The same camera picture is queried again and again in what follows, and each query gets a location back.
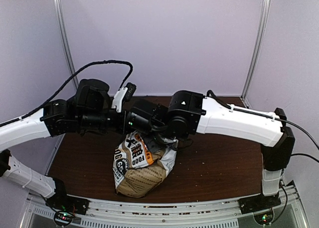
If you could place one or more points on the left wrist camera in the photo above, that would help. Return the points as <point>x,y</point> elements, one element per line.
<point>124,94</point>

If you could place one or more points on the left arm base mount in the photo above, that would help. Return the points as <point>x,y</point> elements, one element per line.
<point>73,205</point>

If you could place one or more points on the wooden bowl stand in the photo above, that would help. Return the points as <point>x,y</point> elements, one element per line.
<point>185,143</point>

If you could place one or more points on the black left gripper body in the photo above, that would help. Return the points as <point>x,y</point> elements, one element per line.
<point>120,128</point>

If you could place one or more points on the front aluminium rail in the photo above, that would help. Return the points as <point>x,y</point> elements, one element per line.
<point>226,213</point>

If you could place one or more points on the dog food bag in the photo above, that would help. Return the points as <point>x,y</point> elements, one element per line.
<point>141,163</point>

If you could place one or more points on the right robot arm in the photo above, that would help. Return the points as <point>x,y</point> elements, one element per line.
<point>190,113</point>

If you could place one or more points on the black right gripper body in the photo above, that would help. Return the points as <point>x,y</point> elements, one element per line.
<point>161,140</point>

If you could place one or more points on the aluminium frame post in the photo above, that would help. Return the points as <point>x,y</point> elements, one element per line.
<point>64,37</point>
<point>264,14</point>

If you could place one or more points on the right aluminium frame post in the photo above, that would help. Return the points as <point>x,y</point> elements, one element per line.
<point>264,14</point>

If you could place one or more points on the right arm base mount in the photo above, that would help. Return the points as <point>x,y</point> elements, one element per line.
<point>257,203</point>

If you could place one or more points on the left aluminium frame post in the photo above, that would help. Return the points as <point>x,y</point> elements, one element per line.
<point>64,37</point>

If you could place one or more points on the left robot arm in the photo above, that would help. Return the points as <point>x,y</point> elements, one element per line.
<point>90,110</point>

